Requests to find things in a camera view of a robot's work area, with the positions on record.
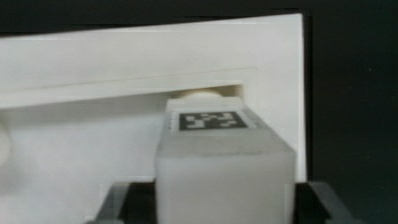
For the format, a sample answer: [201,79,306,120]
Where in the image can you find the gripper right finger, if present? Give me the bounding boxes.
[294,182,368,224]

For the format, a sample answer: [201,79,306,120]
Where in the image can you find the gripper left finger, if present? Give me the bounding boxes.
[86,182,157,224]

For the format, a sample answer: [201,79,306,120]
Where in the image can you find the white U-shaped fence frame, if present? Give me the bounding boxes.
[0,13,310,183]

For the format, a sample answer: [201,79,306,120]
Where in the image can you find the white table leg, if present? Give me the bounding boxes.
[155,97,297,224]

